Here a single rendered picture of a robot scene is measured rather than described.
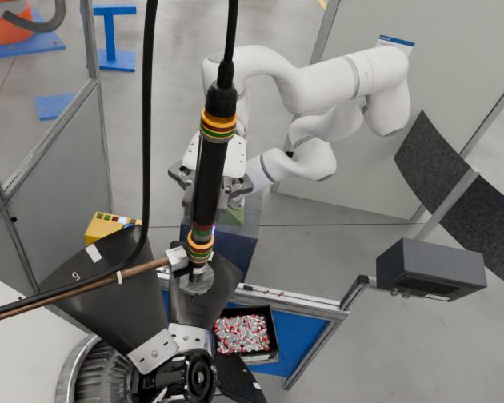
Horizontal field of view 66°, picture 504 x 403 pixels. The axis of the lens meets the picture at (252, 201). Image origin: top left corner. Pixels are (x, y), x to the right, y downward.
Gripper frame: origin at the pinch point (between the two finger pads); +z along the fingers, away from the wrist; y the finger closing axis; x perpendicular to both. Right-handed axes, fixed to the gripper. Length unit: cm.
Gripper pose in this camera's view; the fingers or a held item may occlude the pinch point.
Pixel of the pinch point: (205, 202)
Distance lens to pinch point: 57.7
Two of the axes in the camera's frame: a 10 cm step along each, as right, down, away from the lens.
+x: 1.9, -6.8, -7.1
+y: -9.8, -2.0, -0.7
